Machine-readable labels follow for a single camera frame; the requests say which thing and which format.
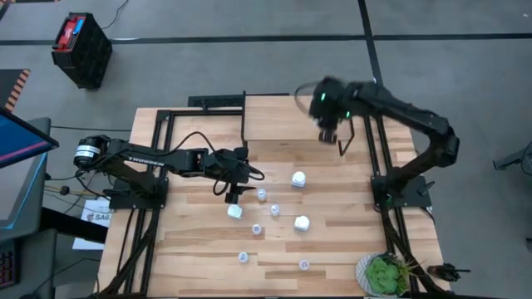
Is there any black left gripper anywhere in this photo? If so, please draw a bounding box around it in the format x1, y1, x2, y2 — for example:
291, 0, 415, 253
206, 147, 258, 205

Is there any white melatonin bottle blue label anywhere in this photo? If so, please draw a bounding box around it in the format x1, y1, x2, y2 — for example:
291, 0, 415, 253
290, 170, 308, 189
226, 203, 244, 221
293, 214, 311, 233

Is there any black slotted bar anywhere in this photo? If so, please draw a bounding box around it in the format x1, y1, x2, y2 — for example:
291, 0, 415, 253
187, 94, 246, 110

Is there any white paper sheet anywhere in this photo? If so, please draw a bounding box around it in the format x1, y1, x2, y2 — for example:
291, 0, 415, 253
72, 198, 113, 252

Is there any succulent in white patterned pot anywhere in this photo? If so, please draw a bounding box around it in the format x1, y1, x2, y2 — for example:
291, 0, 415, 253
354, 251, 425, 298

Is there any black handheld device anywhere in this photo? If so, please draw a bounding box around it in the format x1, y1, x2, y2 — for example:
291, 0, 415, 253
426, 262, 473, 283

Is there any black chair leg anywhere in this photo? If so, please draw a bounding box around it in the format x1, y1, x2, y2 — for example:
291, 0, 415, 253
493, 140, 532, 171

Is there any black plastic crate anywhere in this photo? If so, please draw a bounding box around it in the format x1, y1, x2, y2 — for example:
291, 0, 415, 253
51, 11, 114, 91

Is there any computer monitor blue screen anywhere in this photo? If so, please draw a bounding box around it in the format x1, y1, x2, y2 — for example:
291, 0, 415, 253
0, 106, 60, 170

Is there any red tool case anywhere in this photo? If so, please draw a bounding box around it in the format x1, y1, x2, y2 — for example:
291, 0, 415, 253
56, 15, 87, 51

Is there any black backlit keyboard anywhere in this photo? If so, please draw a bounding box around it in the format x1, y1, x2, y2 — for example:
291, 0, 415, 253
0, 239, 20, 291

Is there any black mat orange striped edge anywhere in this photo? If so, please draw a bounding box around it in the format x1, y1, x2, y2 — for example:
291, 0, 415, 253
0, 68, 32, 114

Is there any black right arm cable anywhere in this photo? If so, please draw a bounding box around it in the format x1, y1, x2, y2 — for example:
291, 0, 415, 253
293, 81, 319, 120

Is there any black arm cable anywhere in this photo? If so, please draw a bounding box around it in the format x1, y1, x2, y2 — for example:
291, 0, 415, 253
293, 81, 319, 120
165, 130, 266, 196

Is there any wooden shelf black metal frame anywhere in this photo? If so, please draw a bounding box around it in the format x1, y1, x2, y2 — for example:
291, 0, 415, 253
240, 90, 357, 158

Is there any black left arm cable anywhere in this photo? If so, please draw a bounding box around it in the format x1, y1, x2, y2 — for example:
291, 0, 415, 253
165, 130, 266, 196

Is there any black aluminium rig frame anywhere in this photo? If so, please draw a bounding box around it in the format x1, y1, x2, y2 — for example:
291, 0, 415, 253
97, 91, 452, 299

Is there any thin black floor cable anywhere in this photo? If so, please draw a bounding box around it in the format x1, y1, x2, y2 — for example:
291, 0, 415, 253
101, 0, 131, 31
50, 124, 133, 133

